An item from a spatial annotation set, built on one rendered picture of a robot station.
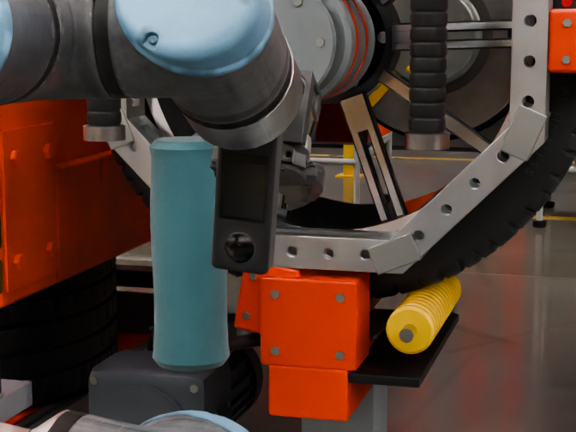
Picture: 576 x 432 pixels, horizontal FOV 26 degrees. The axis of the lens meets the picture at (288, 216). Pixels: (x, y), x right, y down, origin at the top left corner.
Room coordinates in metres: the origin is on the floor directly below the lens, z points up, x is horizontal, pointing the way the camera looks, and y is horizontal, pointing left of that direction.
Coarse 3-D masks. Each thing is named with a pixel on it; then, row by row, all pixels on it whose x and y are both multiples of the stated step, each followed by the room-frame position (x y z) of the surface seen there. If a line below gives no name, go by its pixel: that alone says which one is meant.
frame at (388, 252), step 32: (544, 0) 1.39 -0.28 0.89; (512, 32) 1.40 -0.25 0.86; (544, 32) 1.39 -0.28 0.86; (512, 64) 1.40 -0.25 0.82; (544, 64) 1.39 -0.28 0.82; (512, 96) 1.40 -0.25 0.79; (544, 96) 1.39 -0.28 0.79; (128, 128) 1.51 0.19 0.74; (512, 128) 1.39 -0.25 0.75; (544, 128) 1.39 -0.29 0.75; (128, 160) 1.52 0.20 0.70; (480, 160) 1.40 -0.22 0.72; (512, 160) 1.40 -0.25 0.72; (448, 192) 1.41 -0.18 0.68; (480, 192) 1.40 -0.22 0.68; (416, 224) 1.42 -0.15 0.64; (448, 224) 1.41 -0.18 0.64; (288, 256) 1.46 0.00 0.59; (320, 256) 1.45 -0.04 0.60; (352, 256) 1.44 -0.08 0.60; (384, 256) 1.43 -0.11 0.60; (416, 256) 1.42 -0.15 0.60
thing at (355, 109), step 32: (384, 0) 1.54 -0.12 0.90; (384, 64) 1.54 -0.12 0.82; (352, 96) 1.55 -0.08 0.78; (160, 128) 1.60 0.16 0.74; (352, 128) 1.55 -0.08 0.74; (448, 128) 1.52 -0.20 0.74; (384, 160) 1.54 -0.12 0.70; (288, 224) 1.55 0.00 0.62; (320, 224) 1.58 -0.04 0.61; (352, 224) 1.58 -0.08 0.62; (384, 224) 1.52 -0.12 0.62
